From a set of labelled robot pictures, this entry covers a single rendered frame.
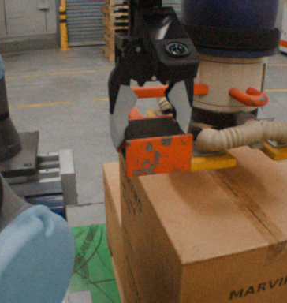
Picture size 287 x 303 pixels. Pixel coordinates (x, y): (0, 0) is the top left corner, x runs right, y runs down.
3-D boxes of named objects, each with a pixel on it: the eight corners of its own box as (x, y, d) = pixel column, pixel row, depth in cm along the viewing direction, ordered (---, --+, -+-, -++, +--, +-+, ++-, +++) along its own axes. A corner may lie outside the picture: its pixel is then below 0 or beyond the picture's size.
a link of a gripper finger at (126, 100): (113, 136, 52) (134, 78, 49) (120, 153, 47) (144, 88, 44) (92, 131, 51) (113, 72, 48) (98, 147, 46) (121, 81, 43)
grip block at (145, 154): (191, 170, 46) (193, 135, 44) (127, 178, 44) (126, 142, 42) (171, 145, 53) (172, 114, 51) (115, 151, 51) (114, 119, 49)
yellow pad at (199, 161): (236, 167, 69) (239, 144, 67) (190, 173, 67) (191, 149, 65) (180, 114, 99) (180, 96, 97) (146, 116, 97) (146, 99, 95)
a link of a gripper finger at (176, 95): (187, 122, 54) (168, 69, 50) (202, 136, 49) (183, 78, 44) (169, 131, 54) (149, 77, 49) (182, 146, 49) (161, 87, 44)
